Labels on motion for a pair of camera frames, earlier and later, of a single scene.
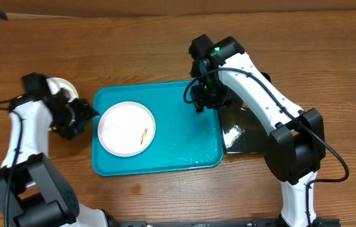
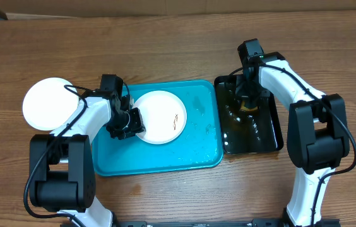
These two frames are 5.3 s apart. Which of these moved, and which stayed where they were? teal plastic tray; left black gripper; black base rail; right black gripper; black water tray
Moved: right black gripper; left black gripper
Stayed: teal plastic tray; black base rail; black water tray
